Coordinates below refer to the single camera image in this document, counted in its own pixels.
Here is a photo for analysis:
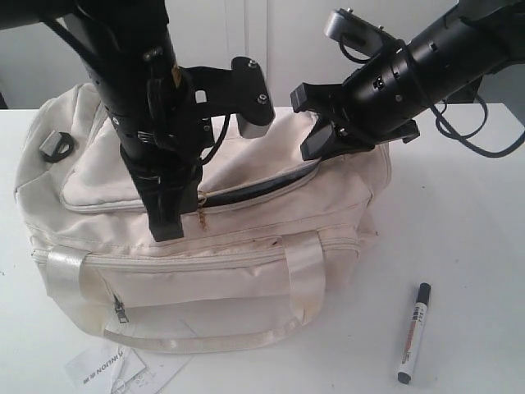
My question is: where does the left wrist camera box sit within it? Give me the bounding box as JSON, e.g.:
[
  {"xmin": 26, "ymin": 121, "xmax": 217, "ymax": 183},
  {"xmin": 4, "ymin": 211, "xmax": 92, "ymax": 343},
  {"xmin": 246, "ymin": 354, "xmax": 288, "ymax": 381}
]
[{"xmin": 184, "ymin": 57, "xmax": 276, "ymax": 140}]

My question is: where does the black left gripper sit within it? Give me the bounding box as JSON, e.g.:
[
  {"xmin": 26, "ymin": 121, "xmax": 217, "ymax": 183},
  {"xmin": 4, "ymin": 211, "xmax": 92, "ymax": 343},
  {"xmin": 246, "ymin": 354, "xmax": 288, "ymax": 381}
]
[{"xmin": 104, "ymin": 102, "xmax": 213, "ymax": 241}]

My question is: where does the gold zipper pull ring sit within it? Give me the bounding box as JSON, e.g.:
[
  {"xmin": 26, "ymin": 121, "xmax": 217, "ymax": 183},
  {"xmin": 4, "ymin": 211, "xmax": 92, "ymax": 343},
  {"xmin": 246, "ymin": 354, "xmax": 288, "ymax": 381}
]
[{"xmin": 196, "ymin": 189, "xmax": 211, "ymax": 233}]

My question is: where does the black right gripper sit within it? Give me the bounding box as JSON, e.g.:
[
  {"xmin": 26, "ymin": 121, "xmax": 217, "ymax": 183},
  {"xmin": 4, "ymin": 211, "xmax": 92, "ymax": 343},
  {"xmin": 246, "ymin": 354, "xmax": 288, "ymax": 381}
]
[{"xmin": 290, "ymin": 53, "xmax": 422, "ymax": 161}]

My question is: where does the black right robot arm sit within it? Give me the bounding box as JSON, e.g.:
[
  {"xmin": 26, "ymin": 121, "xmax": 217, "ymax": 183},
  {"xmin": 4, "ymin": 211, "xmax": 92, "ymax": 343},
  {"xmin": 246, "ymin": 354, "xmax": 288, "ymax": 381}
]
[{"xmin": 290, "ymin": 1, "xmax": 524, "ymax": 160}]

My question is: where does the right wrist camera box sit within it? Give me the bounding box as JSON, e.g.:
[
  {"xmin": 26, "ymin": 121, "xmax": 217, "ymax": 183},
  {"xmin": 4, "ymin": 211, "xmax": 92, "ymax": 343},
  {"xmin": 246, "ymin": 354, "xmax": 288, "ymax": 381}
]
[{"xmin": 324, "ymin": 8, "xmax": 397, "ymax": 57}]

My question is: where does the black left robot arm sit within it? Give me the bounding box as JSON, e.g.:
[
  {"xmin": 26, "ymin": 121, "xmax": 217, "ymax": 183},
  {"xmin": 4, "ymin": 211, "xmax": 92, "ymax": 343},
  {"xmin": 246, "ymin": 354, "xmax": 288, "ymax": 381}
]
[{"xmin": 1, "ymin": 1, "xmax": 212, "ymax": 241}]

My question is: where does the white whiteboard marker black cap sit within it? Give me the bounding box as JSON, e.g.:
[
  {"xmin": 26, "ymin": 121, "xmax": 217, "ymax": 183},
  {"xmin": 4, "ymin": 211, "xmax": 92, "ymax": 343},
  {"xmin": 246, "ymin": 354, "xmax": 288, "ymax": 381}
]
[{"xmin": 397, "ymin": 282, "xmax": 431, "ymax": 385}]

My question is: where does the white paper hang tag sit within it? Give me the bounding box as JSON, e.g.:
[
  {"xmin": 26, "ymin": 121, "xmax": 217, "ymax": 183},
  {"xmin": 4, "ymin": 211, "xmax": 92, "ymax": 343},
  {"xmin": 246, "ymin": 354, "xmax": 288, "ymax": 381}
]
[{"xmin": 65, "ymin": 343, "xmax": 192, "ymax": 393}]

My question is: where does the cream fabric duffel bag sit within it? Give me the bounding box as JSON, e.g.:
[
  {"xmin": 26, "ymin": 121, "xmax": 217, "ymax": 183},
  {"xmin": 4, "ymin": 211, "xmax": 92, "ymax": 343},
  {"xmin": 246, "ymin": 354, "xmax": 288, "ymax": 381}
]
[{"xmin": 14, "ymin": 84, "xmax": 391, "ymax": 354}]

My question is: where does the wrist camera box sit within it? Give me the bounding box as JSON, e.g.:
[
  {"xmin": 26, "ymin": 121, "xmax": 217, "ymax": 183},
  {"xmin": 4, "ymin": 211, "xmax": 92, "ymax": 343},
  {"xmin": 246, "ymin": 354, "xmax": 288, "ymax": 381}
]
[
  {"xmin": 324, "ymin": 8, "xmax": 397, "ymax": 57},
  {"xmin": 184, "ymin": 57, "xmax": 276, "ymax": 140}
]

